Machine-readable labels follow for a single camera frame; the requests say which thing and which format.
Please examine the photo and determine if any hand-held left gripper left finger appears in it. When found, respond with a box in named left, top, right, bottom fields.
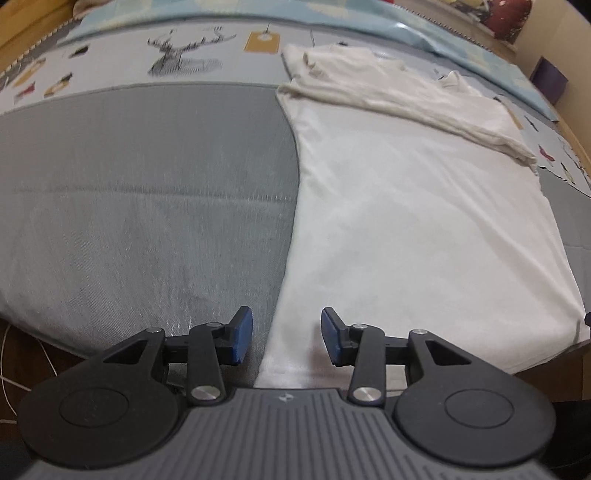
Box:
left=99, top=306, right=254, bottom=407

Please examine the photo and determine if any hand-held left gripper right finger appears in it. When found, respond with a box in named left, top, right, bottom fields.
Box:
left=321, top=306, right=474, bottom=408

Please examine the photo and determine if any white shirt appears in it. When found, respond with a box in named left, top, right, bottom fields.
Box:
left=253, top=42, right=585, bottom=391

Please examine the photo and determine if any deer printed bed sheet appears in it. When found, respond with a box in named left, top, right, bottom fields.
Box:
left=0, top=16, right=591, bottom=199

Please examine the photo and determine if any light blue patterned sheet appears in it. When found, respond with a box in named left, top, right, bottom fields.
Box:
left=71, top=0, right=560, bottom=121

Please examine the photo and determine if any purple bin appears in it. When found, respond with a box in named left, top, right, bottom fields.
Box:
left=531, top=56, right=568, bottom=106

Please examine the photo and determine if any dark red cushion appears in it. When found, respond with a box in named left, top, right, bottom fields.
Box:
left=475, top=0, right=532, bottom=46

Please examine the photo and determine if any white cable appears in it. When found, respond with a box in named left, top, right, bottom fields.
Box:
left=0, top=318, right=63, bottom=428

